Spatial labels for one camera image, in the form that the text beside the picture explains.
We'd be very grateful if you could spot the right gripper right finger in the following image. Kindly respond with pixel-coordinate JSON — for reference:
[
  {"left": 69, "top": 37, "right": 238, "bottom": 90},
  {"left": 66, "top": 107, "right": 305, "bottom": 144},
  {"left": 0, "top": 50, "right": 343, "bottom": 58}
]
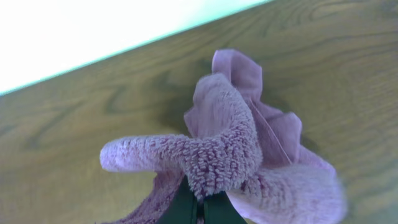
[{"left": 203, "top": 192, "right": 247, "bottom": 224}]

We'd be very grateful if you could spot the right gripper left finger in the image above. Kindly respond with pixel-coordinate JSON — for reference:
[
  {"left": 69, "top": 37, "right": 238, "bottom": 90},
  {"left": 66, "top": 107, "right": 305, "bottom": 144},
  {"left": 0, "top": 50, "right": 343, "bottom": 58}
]
[{"left": 156, "top": 176, "right": 198, "bottom": 224}]

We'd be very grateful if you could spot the purple cloth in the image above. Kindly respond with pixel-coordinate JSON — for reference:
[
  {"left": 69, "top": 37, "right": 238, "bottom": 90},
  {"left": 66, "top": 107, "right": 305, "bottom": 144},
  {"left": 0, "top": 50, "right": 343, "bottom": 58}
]
[{"left": 99, "top": 49, "right": 347, "bottom": 223}]

